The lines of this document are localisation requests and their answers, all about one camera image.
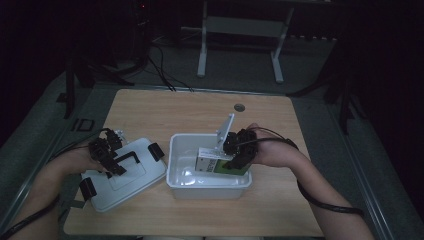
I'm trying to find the person's right hand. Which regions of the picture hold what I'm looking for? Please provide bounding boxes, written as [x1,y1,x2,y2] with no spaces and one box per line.
[247,122,301,169]

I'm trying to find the green and white medicine box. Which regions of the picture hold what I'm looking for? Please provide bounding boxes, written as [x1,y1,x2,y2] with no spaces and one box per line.
[194,147,252,177]

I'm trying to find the hand-held gripper cable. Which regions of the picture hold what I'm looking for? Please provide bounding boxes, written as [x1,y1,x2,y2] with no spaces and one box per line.
[233,126,365,218]
[0,127,113,240]

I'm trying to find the black stand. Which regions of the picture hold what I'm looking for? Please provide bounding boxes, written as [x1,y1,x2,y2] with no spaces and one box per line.
[55,49,135,120]
[285,49,368,136]

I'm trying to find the white plastic storage box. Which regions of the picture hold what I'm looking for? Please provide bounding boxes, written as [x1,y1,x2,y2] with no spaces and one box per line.
[165,133,254,201]

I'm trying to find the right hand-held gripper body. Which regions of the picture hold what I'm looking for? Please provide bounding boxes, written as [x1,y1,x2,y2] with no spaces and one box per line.
[215,112,260,162]

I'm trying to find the black floor cables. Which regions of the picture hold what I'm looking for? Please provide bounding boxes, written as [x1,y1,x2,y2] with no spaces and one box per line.
[146,43,195,93]

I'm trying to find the person's left hand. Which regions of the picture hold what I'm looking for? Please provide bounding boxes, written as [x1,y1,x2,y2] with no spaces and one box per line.
[53,144,109,177]

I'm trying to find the white metal stand frame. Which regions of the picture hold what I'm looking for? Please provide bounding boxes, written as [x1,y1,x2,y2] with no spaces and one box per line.
[195,0,296,85]

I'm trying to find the white lid with black handle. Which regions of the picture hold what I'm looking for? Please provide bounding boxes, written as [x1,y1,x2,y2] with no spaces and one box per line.
[78,137,168,214]

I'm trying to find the left hand-held gripper cable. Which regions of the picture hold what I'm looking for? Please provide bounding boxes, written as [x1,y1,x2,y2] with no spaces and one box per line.
[0,127,113,240]

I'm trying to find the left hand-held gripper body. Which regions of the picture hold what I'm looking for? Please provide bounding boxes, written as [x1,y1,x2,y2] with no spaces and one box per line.
[88,128,126,161]

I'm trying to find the dark equipment with red light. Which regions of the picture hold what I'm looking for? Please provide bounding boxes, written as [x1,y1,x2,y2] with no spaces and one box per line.
[131,0,153,68]

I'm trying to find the right hand-held gripper cable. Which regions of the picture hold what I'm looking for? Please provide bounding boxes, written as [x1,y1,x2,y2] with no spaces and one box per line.
[233,126,365,218]

